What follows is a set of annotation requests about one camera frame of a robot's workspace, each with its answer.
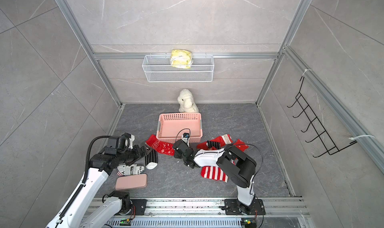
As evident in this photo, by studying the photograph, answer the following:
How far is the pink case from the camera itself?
80 centimetres

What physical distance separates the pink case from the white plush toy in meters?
0.49

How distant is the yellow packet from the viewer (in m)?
0.87

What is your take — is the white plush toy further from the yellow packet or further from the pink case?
the pink case

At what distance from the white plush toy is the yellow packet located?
18 cm

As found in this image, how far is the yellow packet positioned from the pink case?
682 mm

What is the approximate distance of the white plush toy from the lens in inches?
38.3

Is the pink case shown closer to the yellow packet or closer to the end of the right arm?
the end of the right arm
